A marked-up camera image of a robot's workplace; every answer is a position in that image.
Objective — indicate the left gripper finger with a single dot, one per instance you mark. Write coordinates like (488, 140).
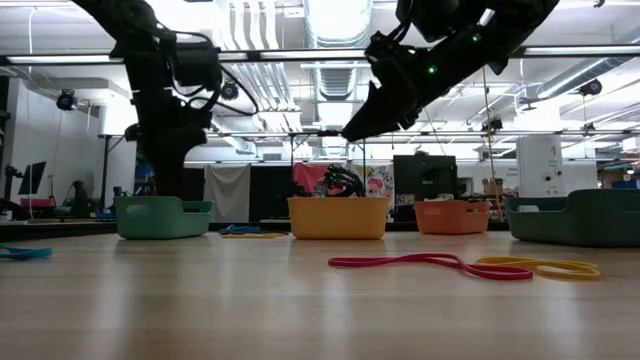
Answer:
(169, 170)

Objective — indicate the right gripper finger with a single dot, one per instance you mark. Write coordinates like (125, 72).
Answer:
(380, 117)

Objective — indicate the blue rubber band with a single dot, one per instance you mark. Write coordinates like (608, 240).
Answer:
(30, 253)
(240, 230)

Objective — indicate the red rubber band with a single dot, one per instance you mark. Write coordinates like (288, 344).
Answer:
(350, 262)

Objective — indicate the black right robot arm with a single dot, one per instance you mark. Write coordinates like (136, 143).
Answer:
(520, 25)

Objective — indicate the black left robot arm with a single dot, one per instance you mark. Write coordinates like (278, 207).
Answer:
(125, 22)

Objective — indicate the yellow rubber band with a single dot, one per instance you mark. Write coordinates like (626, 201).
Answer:
(487, 260)

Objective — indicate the light green plastic basket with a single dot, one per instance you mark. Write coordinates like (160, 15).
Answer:
(165, 222)

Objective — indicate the colourful floral cloth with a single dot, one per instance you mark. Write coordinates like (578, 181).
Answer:
(382, 175)

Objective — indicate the grey cloth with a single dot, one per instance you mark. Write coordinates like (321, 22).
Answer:
(227, 192)

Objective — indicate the black ceiling spotlight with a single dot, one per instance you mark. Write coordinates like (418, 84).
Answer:
(66, 100)
(230, 92)
(591, 87)

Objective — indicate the black screen panel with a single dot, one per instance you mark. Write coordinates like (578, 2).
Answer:
(425, 175)

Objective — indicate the LED light strip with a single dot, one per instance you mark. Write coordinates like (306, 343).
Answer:
(65, 59)
(320, 53)
(580, 50)

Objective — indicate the red cloth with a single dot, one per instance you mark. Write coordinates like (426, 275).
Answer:
(307, 175)

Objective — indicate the yellow plastic basket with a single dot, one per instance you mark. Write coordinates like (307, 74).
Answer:
(340, 220)

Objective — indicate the orange plastic basket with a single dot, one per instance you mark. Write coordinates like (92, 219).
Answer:
(450, 220)

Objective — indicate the cardboard box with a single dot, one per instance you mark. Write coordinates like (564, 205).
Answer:
(492, 187)

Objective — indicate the black monitor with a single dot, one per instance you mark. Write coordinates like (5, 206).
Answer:
(32, 177)

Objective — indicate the white cabinet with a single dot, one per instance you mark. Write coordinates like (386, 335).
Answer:
(537, 167)

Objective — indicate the dark teal plastic basket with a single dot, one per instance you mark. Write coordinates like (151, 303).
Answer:
(575, 225)

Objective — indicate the white air duct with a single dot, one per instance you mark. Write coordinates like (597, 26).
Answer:
(117, 120)

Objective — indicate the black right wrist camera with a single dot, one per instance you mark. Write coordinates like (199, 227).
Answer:
(430, 17)

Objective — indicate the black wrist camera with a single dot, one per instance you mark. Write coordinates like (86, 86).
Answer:
(430, 17)
(197, 65)

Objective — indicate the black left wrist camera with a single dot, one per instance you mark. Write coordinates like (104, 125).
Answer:
(197, 65)

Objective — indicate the black aluminium frame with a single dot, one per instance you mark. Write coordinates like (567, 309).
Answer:
(300, 61)

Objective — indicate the silver ventilation duct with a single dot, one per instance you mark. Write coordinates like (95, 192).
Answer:
(337, 25)

